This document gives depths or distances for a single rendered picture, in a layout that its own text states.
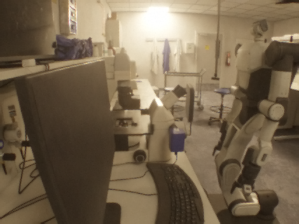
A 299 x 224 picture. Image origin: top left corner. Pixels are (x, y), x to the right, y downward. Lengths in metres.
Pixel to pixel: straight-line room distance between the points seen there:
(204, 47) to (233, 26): 1.36
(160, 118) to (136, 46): 5.92
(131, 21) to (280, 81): 6.18
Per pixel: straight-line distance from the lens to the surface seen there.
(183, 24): 7.05
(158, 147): 0.99
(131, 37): 6.79
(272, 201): 1.63
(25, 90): 0.22
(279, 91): 1.00
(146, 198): 0.81
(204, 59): 7.16
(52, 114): 0.26
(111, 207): 0.77
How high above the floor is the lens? 1.29
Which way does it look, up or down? 17 degrees down
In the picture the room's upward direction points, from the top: straight up
